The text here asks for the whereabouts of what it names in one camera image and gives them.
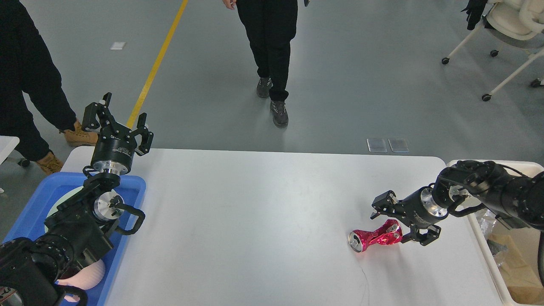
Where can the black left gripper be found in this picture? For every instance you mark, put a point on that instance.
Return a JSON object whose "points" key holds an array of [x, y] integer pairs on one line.
{"points": [[113, 154]]}

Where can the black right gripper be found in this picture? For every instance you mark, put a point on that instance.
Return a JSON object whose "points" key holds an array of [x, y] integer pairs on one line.
{"points": [[418, 211]]}

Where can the crushed red can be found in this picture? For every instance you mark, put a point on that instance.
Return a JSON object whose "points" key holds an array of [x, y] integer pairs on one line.
{"points": [[388, 234]]}

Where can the clear plastic wrap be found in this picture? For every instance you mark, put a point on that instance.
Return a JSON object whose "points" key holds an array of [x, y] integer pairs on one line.
{"points": [[486, 221]]}

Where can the green plate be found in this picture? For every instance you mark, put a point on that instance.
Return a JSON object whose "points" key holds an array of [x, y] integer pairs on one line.
{"points": [[63, 198]]}

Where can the brown paper bag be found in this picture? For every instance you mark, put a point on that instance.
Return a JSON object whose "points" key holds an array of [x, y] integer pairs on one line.
{"points": [[523, 284]]}

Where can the pink mug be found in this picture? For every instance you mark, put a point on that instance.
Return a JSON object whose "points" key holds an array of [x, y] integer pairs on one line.
{"points": [[87, 279]]}

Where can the aluminium foil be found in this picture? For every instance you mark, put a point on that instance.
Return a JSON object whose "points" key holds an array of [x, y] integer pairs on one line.
{"points": [[499, 252]]}

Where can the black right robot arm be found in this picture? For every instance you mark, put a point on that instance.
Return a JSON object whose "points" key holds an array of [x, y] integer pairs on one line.
{"points": [[464, 188]]}

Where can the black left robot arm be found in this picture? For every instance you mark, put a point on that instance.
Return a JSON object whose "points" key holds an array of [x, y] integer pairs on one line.
{"points": [[78, 233]]}

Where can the clear floor tile right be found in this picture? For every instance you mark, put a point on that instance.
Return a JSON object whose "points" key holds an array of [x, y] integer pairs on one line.
{"points": [[398, 145]]}

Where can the clear floor tile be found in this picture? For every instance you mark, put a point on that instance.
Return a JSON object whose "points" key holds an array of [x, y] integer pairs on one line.
{"points": [[377, 145], [398, 145]]}

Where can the clear floor tile left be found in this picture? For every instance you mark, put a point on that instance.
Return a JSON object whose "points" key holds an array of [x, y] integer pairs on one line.
{"points": [[377, 145]]}

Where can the white plastic bin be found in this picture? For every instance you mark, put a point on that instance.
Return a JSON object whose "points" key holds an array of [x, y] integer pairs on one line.
{"points": [[526, 239]]}

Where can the person in tan boots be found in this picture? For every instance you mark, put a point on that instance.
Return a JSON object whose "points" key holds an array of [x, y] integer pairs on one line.
{"points": [[26, 67]]}

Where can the white side table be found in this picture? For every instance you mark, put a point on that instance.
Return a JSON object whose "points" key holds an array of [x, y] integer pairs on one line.
{"points": [[7, 145]]}

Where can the person in grey sneakers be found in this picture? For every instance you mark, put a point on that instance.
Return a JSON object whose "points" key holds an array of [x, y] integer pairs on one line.
{"points": [[270, 26]]}

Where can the white office chair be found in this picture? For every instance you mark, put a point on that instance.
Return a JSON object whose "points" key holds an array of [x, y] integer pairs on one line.
{"points": [[516, 23]]}

